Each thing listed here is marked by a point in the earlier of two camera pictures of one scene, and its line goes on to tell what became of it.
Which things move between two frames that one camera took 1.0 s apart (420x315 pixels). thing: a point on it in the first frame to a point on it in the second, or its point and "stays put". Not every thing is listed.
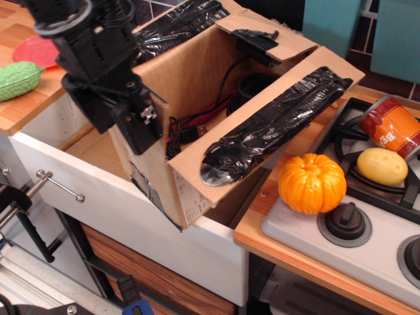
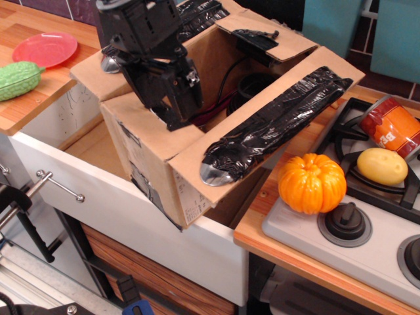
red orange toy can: (393, 124) stays put
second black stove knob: (408, 258) stays put
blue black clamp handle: (134, 306) stays put
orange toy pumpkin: (312, 184) stays put
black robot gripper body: (102, 86) to (146, 37)
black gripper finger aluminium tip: (141, 123) to (193, 100)
